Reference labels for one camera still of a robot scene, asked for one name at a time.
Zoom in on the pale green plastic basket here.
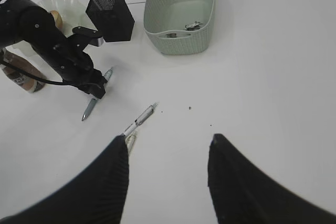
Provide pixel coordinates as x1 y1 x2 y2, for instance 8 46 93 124
143 0 215 55

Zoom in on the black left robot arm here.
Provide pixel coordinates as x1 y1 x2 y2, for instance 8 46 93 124
1 0 107 99

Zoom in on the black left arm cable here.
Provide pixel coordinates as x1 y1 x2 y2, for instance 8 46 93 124
0 0 66 86

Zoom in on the small paper scrap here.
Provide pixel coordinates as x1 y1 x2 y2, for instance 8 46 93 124
166 33 177 38

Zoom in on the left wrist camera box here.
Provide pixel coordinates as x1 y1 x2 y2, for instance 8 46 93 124
72 26 104 47

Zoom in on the brown coffee drink bottle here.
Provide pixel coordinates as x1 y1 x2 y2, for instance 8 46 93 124
1 49 45 93

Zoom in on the white grey ballpoint pen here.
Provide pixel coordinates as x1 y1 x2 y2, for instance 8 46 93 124
122 102 159 137

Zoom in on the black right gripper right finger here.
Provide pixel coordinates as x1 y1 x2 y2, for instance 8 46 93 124
207 134 335 223

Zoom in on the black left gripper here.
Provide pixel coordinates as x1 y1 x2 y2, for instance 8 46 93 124
34 37 106 99

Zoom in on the green white ballpoint pen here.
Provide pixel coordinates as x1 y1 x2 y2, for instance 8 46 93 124
125 130 138 156

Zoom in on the large paper scrap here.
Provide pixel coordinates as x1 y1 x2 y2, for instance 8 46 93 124
185 21 203 31

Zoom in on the wavy pale green glass plate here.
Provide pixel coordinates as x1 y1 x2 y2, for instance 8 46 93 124
5 0 97 59

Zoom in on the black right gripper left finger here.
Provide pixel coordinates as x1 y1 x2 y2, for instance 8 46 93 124
1 135 129 223

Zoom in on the blue grey ballpoint pen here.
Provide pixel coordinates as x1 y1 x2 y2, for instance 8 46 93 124
81 67 114 122

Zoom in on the black mesh pen holder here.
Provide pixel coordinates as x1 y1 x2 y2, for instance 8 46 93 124
86 0 135 42

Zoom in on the oval golden bread roll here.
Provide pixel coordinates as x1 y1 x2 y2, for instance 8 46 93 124
50 10 63 29

